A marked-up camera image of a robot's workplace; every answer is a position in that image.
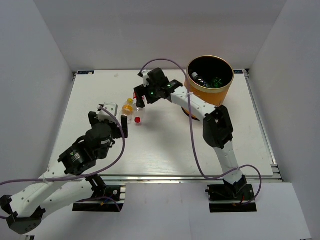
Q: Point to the green soda bottle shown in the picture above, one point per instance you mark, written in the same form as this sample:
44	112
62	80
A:
216	83

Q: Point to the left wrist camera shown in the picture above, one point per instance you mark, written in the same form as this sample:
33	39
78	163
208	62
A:
108	108

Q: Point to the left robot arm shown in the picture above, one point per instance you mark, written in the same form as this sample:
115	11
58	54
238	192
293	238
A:
66	181

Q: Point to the orange cylindrical bin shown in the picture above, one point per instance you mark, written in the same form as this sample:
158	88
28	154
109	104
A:
209	67

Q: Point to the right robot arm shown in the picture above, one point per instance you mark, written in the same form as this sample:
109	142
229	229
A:
217	129

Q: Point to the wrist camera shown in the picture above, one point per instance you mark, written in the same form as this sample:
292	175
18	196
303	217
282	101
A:
144	75
108	108

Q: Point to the red label clear bottle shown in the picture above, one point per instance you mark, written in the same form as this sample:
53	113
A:
138	112

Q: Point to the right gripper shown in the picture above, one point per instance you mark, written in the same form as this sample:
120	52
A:
141	91

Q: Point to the clear unlabelled bottle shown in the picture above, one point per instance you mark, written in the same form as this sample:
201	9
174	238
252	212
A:
199	80

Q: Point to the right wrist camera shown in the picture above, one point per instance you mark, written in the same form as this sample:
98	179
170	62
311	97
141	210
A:
144	75

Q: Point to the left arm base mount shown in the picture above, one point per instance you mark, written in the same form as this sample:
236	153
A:
105	198

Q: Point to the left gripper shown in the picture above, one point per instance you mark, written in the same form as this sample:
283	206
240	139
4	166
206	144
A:
94	120

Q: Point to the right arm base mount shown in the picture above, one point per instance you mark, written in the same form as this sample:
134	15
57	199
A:
222	201

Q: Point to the yellow cap small bottle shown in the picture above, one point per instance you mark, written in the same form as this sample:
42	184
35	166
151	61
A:
128	110

